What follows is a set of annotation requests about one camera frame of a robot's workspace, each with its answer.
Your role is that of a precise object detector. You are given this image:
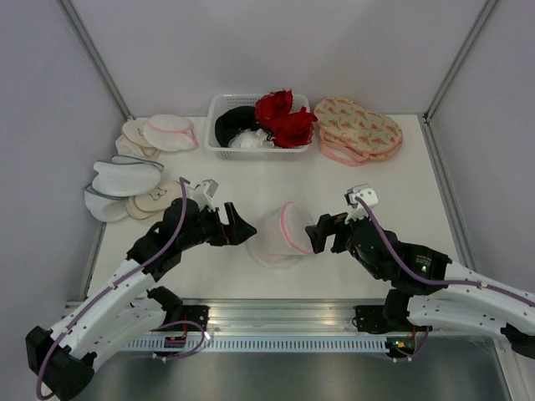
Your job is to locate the red lace bra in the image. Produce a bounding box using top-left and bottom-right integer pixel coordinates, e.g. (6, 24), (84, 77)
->
(254, 90), (317, 149)

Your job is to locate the white bra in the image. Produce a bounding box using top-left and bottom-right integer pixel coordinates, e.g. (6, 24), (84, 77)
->
(228, 129), (275, 149)

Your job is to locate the cream mesh bag rear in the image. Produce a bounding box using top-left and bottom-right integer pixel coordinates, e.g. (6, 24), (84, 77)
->
(115, 118), (160, 160)

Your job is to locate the black bra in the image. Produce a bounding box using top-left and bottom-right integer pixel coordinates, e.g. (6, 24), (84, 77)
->
(215, 106), (260, 148)

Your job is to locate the cream mesh bag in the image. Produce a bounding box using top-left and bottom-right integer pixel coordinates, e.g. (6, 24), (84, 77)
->
(115, 118), (160, 160)
(126, 180), (181, 221)

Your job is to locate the right aluminium frame post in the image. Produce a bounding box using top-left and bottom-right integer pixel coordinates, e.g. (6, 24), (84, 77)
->
(422, 0), (501, 124)

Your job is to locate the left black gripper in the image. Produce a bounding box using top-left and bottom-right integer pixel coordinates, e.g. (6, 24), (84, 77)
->
(179, 202), (257, 251)

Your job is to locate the white pink-trim mesh bag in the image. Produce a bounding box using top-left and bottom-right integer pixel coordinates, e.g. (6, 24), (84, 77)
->
(143, 114), (199, 152)

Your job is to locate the white blue-trim mesh bag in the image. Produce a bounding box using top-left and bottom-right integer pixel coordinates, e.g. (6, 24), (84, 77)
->
(84, 155), (165, 223)

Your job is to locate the cream mesh bag front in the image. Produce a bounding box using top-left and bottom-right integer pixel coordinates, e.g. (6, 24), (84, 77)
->
(126, 180), (181, 221)

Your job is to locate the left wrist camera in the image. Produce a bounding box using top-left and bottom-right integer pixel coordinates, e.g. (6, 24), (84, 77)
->
(186, 179), (219, 211)

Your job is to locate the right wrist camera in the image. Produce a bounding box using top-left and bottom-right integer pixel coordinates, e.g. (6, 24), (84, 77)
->
(344, 184), (379, 222)

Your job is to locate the aluminium mounting rail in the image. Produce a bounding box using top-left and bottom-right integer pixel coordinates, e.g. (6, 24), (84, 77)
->
(181, 298), (384, 336)

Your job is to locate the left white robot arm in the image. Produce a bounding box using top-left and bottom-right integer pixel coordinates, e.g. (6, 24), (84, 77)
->
(25, 197), (257, 400)

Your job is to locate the floral padded laundry bag stack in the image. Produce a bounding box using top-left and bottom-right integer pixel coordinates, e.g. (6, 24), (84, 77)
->
(313, 97), (404, 167)

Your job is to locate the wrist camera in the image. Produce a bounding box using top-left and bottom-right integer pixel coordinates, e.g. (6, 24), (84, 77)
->
(344, 184), (379, 222)
(186, 179), (219, 211)

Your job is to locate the white slotted cable duct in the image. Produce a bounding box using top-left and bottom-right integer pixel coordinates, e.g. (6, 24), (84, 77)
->
(125, 335), (388, 353)

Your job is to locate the left aluminium frame post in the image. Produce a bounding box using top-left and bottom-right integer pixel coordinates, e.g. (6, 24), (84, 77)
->
(57, 0), (133, 119)

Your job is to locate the aluminium frame post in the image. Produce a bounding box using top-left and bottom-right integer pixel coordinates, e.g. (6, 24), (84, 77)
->
(422, 0), (501, 124)
(57, 0), (133, 119)

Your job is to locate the white mesh pink-zipper laundry bag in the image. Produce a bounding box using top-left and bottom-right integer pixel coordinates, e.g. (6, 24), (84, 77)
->
(246, 202), (313, 270)

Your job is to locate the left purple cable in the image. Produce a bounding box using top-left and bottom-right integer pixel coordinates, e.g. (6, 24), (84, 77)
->
(36, 176), (210, 401)

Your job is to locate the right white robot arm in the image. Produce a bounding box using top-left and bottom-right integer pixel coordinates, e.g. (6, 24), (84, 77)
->
(305, 213), (534, 358)

